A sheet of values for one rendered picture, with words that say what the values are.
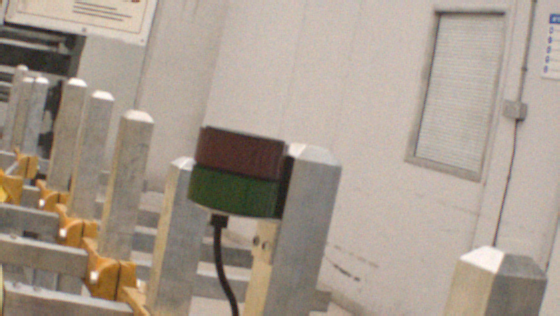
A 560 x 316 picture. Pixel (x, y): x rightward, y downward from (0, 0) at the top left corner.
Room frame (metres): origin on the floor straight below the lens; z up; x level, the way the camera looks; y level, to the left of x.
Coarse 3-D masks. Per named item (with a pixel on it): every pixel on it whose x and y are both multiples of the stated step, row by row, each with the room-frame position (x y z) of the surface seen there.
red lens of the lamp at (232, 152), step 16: (208, 128) 0.64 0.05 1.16; (208, 144) 0.63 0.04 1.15; (224, 144) 0.62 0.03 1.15; (240, 144) 0.62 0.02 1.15; (256, 144) 0.62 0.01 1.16; (272, 144) 0.63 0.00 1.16; (208, 160) 0.63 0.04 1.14; (224, 160) 0.62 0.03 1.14; (240, 160) 0.62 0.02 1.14; (256, 160) 0.62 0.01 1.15; (272, 160) 0.63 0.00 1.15; (272, 176) 0.63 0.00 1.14
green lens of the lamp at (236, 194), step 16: (192, 176) 0.64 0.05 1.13; (208, 176) 0.63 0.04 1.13; (224, 176) 0.62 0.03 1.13; (192, 192) 0.64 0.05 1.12; (208, 192) 0.63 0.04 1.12; (224, 192) 0.62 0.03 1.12; (240, 192) 0.62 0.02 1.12; (256, 192) 0.63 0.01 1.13; (272, 192) 0.63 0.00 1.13; (224, 208) 0.62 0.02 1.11; (240, 208) 0.62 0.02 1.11; (256, 208) 0.63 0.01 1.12; (272, 208) 0.64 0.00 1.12
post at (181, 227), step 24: (168, 192) 0.90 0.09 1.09; (168, 216) 0.88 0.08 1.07; (192, 216) 0.89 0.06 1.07; (168, 240) 0.88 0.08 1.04; (192, 240) 0.89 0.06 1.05; (168, 264) 0.88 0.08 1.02; (192, 264) 0.89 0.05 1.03; (168, 288) 0.88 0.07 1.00; (192, 288) 0.89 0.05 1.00; (168, 312) 0.88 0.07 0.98
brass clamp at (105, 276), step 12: (84, 240) 1.19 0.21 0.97; (96, 252) 1.13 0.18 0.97; (96, 264) 1.10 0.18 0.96; (108, 264) 1.09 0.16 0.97; (120, 264) 1.10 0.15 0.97; (132, 264) 1.12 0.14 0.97; (96, 276) 1.09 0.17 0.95; (108, 276) 1.09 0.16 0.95; (120, 276) 1.09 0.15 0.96; (132, 276) 1.10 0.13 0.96; (96, 288) 1.09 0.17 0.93; (108, 288) 1.09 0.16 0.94; (120, 288) 1.09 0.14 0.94; (108, 300) 1.09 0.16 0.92
